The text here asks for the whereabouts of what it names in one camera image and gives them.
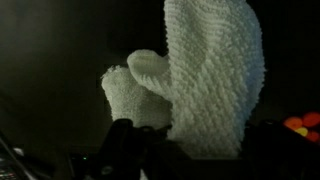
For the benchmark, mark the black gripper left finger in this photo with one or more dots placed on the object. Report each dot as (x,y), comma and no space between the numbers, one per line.
(116,146)

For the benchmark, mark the yellow plastic disc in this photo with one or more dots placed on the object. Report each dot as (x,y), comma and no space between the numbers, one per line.
(301,131)

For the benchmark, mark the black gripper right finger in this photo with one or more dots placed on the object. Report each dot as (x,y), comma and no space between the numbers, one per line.
(266,150)

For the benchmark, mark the white terry towel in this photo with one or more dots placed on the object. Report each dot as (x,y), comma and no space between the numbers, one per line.
(206,83)

